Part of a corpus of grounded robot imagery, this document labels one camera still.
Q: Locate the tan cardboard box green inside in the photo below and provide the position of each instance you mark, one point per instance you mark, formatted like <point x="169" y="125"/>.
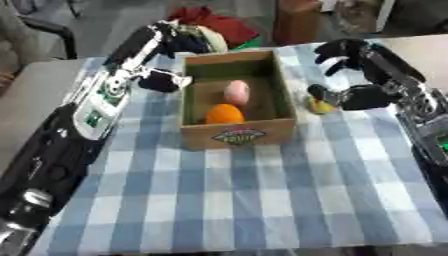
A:
<point x="236" y="100"/>

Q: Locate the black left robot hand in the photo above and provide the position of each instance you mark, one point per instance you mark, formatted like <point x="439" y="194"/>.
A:
<point x="137" y="41"/>

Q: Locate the brown wooden cabinet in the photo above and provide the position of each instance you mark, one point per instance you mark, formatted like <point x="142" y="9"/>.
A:
<point x="297" y="20"/>

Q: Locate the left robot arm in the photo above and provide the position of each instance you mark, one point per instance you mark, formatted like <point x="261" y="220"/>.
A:
<point x="58" y="146"/>

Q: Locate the black office chair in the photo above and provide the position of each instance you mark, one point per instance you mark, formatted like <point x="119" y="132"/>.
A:
<point x="41" y="26"/>

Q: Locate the cream cloth bundle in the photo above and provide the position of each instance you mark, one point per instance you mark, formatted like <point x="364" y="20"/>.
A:
<point x="214" y="39"/>

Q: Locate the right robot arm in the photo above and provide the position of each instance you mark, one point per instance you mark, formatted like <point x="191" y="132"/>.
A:
<point x="429" y="116"/>

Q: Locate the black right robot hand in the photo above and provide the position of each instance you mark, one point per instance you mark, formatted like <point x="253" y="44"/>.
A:
<point x="373" y="66"/>

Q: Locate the yellow green toy fruit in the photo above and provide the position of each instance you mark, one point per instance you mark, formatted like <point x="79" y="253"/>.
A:
<point x="321" y="107"/>

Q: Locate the orange toy fruit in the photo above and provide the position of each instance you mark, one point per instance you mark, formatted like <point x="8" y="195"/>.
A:
<point x="224" y="115"/>

